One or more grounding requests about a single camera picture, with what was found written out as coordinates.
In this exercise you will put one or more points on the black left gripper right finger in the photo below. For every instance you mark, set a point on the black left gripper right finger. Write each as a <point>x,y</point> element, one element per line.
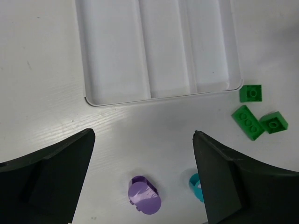
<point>238,189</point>

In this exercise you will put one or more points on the green sloped lego brick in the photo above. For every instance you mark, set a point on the green sloped lego brick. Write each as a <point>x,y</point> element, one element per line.
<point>273,122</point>

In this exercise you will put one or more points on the white three-compartment tray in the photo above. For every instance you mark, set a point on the white three-compartment tray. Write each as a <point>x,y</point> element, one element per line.
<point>142,50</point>

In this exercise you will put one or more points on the green long lego brick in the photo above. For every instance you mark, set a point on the green long lego brick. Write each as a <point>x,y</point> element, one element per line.
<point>248,122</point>

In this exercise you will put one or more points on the purple rounded lego piece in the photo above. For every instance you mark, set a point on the purple rounded lego piece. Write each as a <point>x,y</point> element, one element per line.
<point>143,195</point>

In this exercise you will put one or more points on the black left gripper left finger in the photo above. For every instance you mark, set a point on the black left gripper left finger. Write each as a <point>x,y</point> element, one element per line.
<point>44,187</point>

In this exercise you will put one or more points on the green square lego brick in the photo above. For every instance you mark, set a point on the green square lego brick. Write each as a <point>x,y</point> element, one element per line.
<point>250,93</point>

